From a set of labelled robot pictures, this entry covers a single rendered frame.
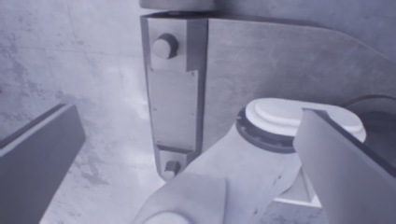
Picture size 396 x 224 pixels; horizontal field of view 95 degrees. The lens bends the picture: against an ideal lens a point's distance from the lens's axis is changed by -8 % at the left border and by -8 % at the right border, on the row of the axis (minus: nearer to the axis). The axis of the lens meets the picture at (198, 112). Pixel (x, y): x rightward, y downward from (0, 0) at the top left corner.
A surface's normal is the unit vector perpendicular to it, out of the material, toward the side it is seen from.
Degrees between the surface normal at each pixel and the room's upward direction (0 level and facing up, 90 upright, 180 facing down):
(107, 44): 0
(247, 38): 0
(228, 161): 90
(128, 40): 0
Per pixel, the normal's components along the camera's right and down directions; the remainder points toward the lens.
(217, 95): -0.20, 0.51
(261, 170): 0.03, -0.85
